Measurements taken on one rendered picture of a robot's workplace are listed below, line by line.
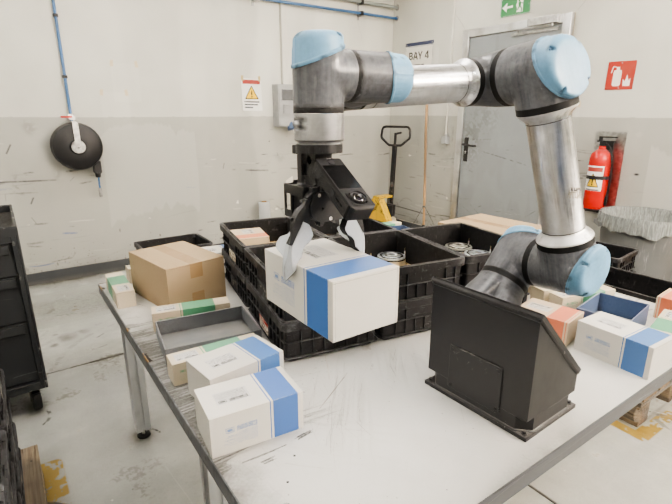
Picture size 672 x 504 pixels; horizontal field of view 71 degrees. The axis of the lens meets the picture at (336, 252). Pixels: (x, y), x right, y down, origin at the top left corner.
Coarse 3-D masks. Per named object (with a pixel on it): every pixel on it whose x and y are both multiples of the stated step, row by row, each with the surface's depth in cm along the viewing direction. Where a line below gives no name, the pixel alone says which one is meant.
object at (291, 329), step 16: (256, 304) 150; (256, 320) 152; (272, 320) 132; (272, 336) 139; (288, 336) 127; (304, 336) 129; (320, 336) 131; (368, 336) 138; (288, 352) 128; (304, 352) 130; (320, 352) 132
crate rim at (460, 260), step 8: (376, 232) 175; (384, 232) 176; (392, 232) 177; (400, 232) 176; (424, 240) 164; (440, 248) 155; (456, 256) 147; (464, 256) 146; (416, 264) 138; (424, 264) 139; (432, 264) 140; (440, 264) 141; (448, 264) 142; (456, 264) 144; (400, 272) 136; (408, 272) 137; (416, 272) 138
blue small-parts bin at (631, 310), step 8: (600, 296) 161; (608, 296) 159; (616, 296) 157; (584, 304) 152; (592, 304) 157; (600, 304) 161; (608, 304) 159; (616, 304) 157; (624, 304) 156; (632, 304) 154; (640, 304) 152; (648, 304) 150; (584, 312) 146; (592, 312) 145; (608, 312) 160; (616, 312) 158; (624, 312) 156; (632, 312) 154; (640, 312) 144; (632, 320) 139; (640, 320) 146
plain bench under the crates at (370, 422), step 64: (128, 320) 155; (128, 384) 200; (320, 384) 119; (384, 384) 119; (576, 384) 119; (640, 384) 119; (256, 448) 96; (320, 448) 96; (384, 448) 96; (448, 448) 96; (512, 448) 96; (576, 448) 101
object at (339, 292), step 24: (312, 240) 84; (312, 264) 70; (336, 264) 70; (360, 264) 70; (384, 264) 70; (288, 288) 74; (312, 288) 68; (336, 288) 64; (360, 288) 66; (384, 288) 69; (288, 312) 75; (312, 312) 69; (336, 312) 65; (360, 312) 67; (384, 312) 70; (336, 336) 66
